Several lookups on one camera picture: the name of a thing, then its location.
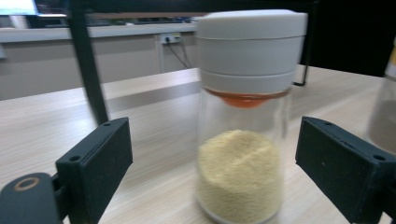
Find glass jar with spouted lid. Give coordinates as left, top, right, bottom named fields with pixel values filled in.
left=365, top=36, right=396, bottom=155

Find white wall socket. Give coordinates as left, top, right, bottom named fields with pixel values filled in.
left=160, top=33, right=182, bottom=45

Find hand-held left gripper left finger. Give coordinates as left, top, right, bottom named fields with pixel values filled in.
left=55, top=117, right=134, bottom=224

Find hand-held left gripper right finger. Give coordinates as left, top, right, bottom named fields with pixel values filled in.
left=294, top=116, right=396, bottom=224

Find computer monitor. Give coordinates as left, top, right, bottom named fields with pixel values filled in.
left=0, top=0, right=39, bottom=17

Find white office desk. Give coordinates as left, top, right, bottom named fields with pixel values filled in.
left=0, top=22, right=200, bottom=44

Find glass jar of yellow granules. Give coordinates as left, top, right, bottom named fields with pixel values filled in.
left=194, top=8, right=309, bottom=224

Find black wall cables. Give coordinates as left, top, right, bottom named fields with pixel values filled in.
left=164, top=38, right=192, bottom=70

